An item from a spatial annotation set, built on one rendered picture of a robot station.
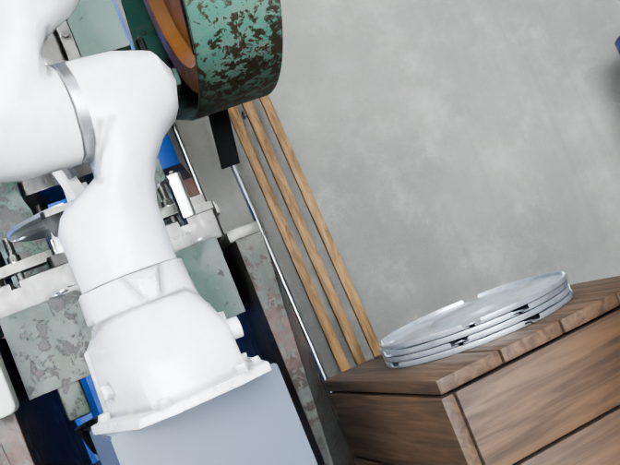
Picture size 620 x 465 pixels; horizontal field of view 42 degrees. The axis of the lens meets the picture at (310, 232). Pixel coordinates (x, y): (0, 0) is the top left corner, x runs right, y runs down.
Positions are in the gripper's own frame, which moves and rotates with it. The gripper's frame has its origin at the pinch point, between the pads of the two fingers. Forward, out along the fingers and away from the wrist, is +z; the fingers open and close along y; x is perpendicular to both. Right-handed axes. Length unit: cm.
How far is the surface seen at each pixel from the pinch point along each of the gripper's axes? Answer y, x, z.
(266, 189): -39, 118, 40
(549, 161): 28, 200, 95
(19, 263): -27.2, 5.2, 9.5
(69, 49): -3.5, 24.6, -20.1
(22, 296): -18.6, -6.5, 13.4
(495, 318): 62, -16, 41
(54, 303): -8.5, -10.4, 16.0
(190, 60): -3, 60, -7
